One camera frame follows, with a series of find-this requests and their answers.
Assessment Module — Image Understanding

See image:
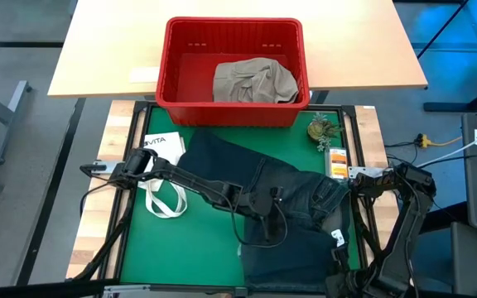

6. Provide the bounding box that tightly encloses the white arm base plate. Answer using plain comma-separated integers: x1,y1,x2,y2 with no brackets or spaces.
92,161,122,175
348,166,391,180

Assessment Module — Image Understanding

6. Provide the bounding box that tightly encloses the small artificial succulent plant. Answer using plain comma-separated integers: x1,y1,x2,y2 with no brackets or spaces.
306,111,343,152

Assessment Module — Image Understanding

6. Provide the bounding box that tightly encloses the white paper hang tag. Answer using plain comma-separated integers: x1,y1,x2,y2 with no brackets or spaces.
331,228,346,248

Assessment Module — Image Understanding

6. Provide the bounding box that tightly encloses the white canvas tote bag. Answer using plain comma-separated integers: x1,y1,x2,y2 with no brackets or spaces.
137,132,190,219

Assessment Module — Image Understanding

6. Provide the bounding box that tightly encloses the dark blue cable bundle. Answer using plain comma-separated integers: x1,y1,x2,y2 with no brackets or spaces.
385,142,430,166

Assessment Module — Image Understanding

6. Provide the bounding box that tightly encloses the white paper sheet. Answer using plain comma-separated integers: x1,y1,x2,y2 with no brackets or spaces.
128,66,161,84

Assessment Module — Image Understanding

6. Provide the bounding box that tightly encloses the dark left gripper cable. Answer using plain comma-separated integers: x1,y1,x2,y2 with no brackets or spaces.
229,198,289,249

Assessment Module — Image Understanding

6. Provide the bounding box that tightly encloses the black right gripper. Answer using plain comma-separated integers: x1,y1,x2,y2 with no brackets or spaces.
324,247,372,298

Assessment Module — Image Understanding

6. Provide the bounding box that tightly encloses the black garment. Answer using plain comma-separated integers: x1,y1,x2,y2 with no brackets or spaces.
176,130,362,293

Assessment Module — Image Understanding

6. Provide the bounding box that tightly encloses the black desk leg frame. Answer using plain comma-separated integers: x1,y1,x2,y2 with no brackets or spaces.
416,0,477,113

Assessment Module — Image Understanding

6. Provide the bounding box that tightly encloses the yellow power cord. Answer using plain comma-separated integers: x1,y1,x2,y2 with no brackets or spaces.
416,132,464,149

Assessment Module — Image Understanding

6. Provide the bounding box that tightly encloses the light wooden desk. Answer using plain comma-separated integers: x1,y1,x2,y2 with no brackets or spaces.
47,0,429,99

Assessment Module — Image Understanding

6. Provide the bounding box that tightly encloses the white cable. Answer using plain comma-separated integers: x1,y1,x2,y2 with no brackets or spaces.
416,123,477,169

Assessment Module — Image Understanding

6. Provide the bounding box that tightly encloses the grey desk leg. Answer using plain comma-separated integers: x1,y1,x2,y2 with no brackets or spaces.
0,80,32,165

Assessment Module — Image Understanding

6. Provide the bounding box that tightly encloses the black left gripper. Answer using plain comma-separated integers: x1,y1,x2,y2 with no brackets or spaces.
238,185,285,244

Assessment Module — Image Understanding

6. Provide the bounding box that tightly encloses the clear package with orange label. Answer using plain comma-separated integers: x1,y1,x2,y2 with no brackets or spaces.
325,147,349,180

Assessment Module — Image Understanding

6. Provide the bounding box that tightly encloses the red plastic laundry bin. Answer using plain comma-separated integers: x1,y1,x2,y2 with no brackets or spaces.
155,16,312,127

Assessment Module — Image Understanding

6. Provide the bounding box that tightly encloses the khaki garment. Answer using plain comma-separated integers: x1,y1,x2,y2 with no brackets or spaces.
212,56,301,104

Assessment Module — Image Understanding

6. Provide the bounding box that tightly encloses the silver metal bracket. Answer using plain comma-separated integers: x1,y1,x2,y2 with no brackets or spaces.
103,284,152,298

